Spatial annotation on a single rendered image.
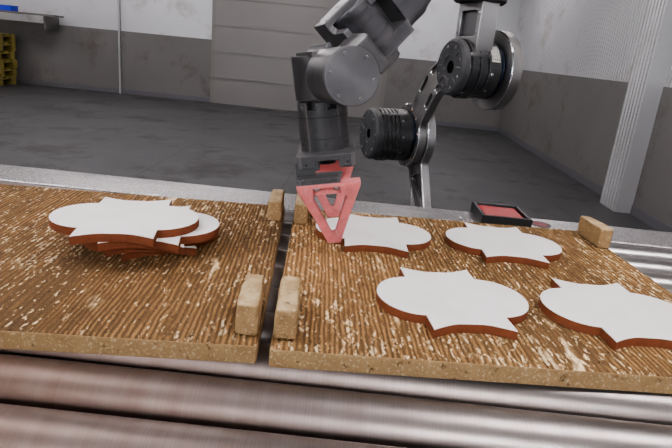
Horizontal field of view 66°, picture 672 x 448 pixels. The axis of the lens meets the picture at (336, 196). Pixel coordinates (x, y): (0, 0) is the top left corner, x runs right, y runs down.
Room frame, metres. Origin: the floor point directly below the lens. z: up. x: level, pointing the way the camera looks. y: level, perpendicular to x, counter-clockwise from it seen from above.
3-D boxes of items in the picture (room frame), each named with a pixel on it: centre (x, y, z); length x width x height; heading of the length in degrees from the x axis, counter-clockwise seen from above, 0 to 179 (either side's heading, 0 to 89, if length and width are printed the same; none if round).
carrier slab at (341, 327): (0.52, -0.16, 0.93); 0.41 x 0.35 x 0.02; 93
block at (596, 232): (0.66, -0.35, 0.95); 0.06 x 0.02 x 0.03; 3
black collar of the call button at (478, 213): (0.78, -0.26, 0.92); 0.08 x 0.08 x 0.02; 89
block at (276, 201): (0.64, 0.08, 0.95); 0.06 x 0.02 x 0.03; 4
